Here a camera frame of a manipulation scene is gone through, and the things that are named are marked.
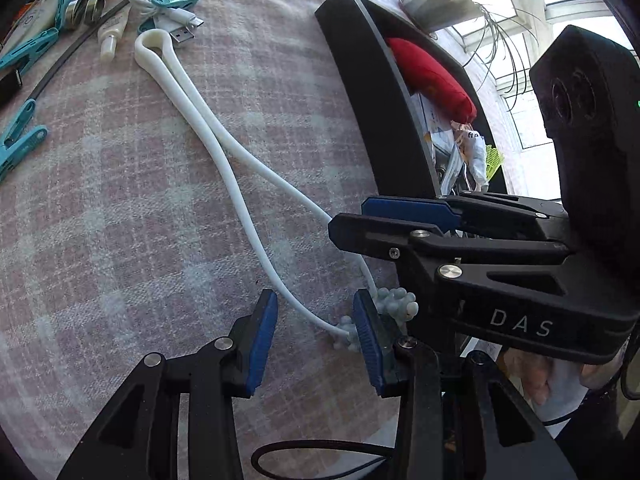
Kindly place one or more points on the black tray box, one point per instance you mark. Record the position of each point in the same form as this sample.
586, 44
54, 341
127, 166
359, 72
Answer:
380, 110

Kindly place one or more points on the yellow plastic shuttlecock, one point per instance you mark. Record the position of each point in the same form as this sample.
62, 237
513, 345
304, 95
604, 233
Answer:
492, 157

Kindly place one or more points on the person's right hand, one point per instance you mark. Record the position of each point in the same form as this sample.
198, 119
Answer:
530, 375

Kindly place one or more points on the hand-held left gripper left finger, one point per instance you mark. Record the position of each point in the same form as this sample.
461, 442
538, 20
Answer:
260, 340

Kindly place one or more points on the potted plant grey pot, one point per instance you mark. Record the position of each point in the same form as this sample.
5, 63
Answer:
440, 5

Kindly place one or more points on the pink plaid cloth desktop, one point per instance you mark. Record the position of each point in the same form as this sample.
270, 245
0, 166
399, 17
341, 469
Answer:
150, 235

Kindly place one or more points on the black case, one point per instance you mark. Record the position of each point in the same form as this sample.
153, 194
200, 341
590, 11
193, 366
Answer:
7, 87

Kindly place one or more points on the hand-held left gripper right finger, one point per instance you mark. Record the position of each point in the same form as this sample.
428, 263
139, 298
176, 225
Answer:
367, 345

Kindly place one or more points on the light blue clothes peg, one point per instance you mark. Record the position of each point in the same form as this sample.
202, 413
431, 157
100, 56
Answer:
17, 145
30, 47

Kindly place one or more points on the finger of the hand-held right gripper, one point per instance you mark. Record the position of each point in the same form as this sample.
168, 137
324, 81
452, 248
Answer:
405, 208
360, 232

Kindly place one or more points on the red fabric pouch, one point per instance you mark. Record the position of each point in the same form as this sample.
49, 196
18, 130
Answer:
430, 77

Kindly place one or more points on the large white tube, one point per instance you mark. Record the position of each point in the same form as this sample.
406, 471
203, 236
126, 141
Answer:
35, 15

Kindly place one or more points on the small white tube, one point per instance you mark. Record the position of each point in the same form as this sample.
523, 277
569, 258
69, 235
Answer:
110, 35

